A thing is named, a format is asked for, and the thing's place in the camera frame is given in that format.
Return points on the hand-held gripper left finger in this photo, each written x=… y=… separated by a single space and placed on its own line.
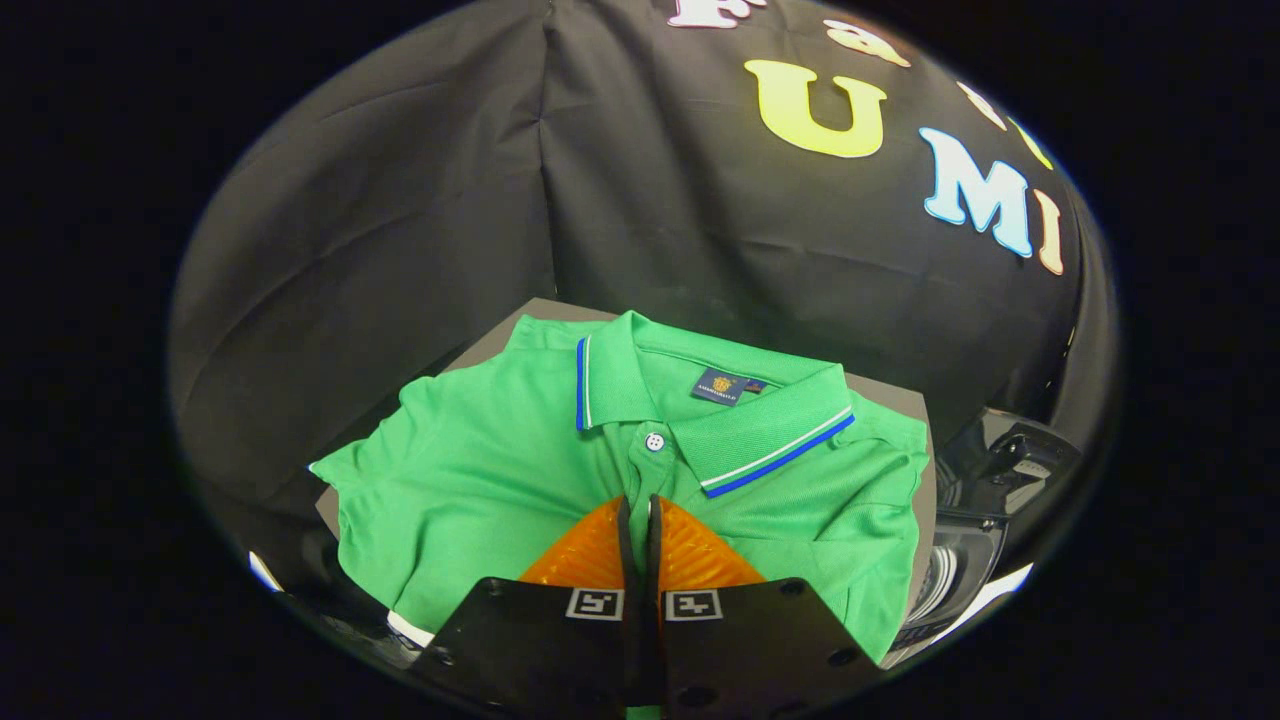
x=540 y=640

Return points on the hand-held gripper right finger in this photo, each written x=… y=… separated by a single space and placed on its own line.
x=760 y=640

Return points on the green polo shirt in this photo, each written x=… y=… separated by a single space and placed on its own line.
x=480 y=480

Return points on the dark washing machine lid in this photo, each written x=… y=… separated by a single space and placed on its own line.
x=1010 y=460

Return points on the grey cabinet with dark top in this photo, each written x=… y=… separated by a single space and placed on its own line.
x=885 y=392

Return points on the black backdrop cloth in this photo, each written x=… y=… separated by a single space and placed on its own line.
x=400 y=200

